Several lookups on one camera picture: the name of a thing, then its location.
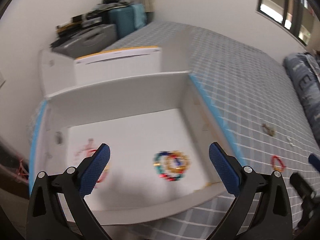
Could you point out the grey suitcase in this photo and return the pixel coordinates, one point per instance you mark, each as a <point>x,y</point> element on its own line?
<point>88,41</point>

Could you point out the blue patterned duvet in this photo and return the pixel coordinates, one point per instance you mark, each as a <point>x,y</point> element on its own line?
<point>303,70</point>

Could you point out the teal suitcase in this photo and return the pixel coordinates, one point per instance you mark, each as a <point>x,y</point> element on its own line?
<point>123,19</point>

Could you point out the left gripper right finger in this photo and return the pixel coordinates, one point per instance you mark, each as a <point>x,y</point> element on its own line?
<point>261,208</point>

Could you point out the grey checked bed sheet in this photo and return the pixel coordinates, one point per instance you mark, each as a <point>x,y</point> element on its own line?
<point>253,93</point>

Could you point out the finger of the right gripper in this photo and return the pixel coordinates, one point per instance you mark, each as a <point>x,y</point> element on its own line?
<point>314,161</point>

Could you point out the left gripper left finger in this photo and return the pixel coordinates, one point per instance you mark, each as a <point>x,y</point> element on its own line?
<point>45,217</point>

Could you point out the white cardboard box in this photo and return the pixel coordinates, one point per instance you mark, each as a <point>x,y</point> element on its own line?
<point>145,103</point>

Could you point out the red cord bracelet gold charm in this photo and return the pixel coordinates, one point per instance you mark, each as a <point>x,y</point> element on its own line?
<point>277,164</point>

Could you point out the pile of dark clothes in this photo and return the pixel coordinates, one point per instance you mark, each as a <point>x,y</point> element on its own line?
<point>107,5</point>

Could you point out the window with dark frame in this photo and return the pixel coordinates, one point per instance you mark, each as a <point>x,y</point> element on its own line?
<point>296,16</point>

